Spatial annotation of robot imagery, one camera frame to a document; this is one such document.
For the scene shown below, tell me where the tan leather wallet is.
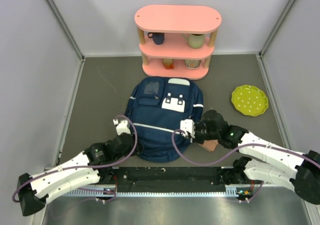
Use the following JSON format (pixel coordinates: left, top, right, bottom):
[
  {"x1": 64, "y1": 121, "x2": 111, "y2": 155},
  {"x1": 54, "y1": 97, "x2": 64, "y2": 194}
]
[{"x1": 201, "y1": 140, "x2": 219, "y2": 152}]

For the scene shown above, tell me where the navy blue backpack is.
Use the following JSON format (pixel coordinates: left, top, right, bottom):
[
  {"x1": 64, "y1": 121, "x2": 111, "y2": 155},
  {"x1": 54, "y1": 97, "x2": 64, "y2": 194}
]
[{"x1": 124, "y1": 76, "x2": 204, "y2": 163}]

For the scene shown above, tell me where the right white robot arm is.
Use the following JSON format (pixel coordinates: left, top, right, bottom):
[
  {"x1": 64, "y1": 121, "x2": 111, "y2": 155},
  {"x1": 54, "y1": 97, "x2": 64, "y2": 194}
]
[{"x1": 191, "y1": 110, "x2": 320, "y2": 205}]

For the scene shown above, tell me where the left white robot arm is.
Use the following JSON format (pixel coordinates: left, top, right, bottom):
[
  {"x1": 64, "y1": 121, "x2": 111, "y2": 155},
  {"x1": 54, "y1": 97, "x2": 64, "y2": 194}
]
[{"x1": 12, "y1": 133, "x2": 143, "y2": 217}]

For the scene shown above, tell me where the green polka dot plate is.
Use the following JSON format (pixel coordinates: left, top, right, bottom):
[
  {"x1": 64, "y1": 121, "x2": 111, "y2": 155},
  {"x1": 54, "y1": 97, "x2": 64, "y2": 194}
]
[{"x1": 231, "y1": 85, "x2": 269, "y2": 117}]

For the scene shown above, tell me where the patterned ceramic bowl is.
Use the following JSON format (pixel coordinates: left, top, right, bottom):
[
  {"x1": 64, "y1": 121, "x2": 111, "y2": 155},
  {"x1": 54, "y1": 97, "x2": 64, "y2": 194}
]
[{"x1": 184, "y1": 59, "x2": 201, "y2": 70}]

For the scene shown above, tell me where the orange cup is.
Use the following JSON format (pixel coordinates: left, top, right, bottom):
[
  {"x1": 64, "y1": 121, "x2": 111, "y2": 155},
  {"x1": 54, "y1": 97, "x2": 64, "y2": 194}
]
[{"x1": 162, "y1": 58, "x2": 175, "y2": 70}]

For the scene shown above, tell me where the pale green mug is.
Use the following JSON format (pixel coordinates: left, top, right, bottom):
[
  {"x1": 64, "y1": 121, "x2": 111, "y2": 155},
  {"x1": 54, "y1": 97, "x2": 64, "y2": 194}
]
[{"x1": 182, "y1": 33, "x2": 206, "y2": 49}]

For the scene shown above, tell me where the pink three-tier shelf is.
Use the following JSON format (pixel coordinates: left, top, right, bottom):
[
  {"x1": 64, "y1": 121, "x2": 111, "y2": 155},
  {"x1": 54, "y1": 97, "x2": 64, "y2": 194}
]
[{"x1": 134, "y1": 4, "x2": 222, "y2": 80}]

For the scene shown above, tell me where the dark blue mug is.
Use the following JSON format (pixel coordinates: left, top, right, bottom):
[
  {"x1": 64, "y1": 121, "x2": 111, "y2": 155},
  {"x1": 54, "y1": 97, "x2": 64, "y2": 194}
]
[{"x1": 147, "y1": 32, "x2": 165, "y2": 45}]

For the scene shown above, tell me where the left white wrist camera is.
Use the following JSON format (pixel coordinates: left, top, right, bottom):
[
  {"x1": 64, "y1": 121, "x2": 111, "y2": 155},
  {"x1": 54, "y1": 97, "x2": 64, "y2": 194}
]
[{"x1": 113, "y1": 118, "x2": 131, "y2": 136}]

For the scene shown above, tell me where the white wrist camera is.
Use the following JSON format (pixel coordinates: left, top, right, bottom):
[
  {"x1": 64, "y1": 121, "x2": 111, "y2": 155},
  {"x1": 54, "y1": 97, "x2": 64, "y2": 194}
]
[
  {"x1": 113, "y1": 118, "x2": 131, "y2": 136},
  {"x1": 180, "y1": 119, "x2": 195, "y2": 138}
]

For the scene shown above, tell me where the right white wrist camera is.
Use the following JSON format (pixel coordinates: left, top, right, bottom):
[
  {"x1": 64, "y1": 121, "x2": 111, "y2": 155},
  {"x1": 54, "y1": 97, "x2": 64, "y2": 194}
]
[{"x1": 180, "y1": 119, "x2": 195, "y2": 138}]

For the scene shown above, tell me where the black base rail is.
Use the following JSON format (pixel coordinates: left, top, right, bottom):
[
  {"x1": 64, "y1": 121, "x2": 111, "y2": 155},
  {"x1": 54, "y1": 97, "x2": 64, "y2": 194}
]
[{"x1": 84, "y1": 166, "x2": 253, "y2": 193}]

